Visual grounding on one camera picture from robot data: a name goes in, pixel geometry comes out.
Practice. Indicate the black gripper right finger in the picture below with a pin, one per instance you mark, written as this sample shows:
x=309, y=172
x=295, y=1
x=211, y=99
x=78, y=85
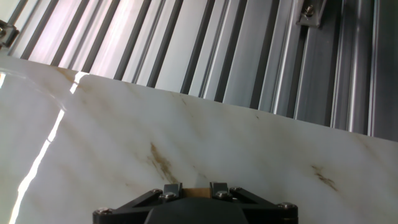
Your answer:
x=219, y=189

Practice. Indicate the white marble pattern mat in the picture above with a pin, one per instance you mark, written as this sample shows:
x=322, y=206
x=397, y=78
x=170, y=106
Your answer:
x=124, y=140

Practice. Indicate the light wooden jenga block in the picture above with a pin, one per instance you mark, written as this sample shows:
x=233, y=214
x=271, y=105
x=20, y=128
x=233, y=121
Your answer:
x=196, y=193

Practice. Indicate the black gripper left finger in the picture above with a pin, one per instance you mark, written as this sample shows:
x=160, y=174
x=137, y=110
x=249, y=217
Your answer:
x=171, y=190

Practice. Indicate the dark metal fixture with screw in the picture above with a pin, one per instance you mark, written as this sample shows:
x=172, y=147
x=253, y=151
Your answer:
x=6, y=32

